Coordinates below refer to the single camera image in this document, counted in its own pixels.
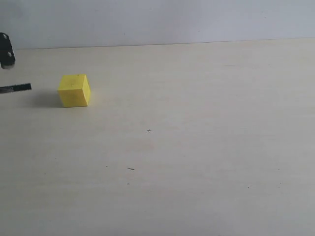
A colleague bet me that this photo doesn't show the yellow foam cube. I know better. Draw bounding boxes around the yellow foam cube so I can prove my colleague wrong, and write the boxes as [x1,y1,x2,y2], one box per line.
[58,74,91,108]

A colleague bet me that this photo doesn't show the black and white marker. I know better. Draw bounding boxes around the black and white marker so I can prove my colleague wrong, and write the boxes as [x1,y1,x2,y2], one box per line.
[0,83,32,94]

